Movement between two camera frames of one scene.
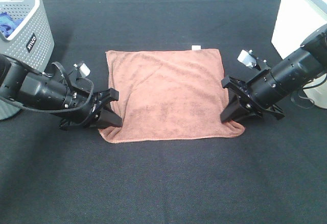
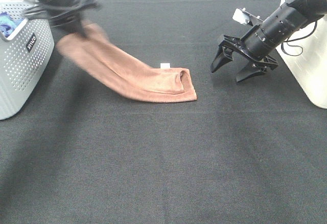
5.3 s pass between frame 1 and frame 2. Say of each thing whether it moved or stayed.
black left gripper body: moved
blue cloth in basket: stayed
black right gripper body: moved
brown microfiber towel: moved
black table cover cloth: stayed
